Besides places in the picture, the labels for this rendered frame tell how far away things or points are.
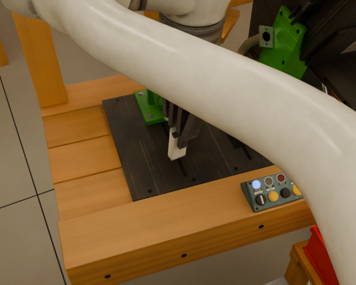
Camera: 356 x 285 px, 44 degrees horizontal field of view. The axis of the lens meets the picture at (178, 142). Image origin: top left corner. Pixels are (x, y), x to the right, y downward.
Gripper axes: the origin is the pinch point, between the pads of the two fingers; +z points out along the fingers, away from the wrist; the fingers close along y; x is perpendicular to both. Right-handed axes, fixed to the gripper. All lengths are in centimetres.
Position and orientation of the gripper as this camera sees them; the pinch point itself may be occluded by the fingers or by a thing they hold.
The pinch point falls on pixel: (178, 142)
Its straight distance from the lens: 78.3
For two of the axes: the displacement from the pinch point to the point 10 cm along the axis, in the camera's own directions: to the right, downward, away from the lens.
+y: 5.0, 6.5, -5.7
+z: -0.8, 6.9, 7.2
